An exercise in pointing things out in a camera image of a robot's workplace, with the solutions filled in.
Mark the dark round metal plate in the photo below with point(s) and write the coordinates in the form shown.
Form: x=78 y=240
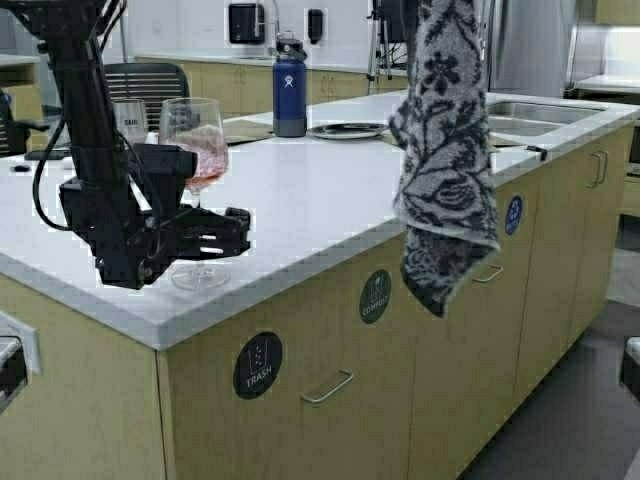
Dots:
x=348 y=131

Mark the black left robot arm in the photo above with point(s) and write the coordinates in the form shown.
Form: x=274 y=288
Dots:
x=68 y=32

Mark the wine glass with red wine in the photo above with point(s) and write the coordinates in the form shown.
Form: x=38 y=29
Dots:
x=195 y=125

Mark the black paper towel dispenser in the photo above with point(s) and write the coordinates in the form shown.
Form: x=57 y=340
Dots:
x=246 y=23

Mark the black white floral cloth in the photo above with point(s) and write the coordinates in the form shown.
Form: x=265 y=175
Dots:
x=445 y=198

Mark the green compost sticker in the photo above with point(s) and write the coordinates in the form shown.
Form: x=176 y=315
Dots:
x=375 y=296

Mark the island steel sink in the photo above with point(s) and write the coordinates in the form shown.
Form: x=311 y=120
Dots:
x=532 y=119

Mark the small black clip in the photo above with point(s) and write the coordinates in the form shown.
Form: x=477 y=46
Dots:
x=541 y=152

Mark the brown cardboard mat left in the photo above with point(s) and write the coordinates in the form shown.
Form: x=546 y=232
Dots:
x=237 y=131

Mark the black camera tripod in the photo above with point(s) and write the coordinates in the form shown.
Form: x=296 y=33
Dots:
x=388 y=49

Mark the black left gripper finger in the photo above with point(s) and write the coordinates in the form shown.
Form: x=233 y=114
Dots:
x=189 y=220
x=200 y=245

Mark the black trash sticker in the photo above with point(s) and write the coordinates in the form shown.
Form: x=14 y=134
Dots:
x=257 y=365

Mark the navy blue water bottle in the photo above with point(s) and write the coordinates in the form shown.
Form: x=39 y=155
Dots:
x=289 y=87

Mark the blue round recycling sticker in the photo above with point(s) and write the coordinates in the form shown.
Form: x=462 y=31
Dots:
x=514 y=214

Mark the robot base right corner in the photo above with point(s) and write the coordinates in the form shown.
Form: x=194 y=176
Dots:
x=630 y=368

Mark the black mesh office chair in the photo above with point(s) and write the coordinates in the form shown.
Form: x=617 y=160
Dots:
x=153 y=83

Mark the stainless steel refrigerator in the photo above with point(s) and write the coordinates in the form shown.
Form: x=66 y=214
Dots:
x=530 y=45

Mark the wooden kitchen island cabinet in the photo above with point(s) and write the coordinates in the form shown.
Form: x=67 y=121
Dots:
x=139 y=384

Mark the black wall soap dispenser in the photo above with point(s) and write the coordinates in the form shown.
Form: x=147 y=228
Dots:
x=315 y=25

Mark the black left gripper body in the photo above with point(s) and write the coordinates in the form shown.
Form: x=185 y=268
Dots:
x=126 y=205

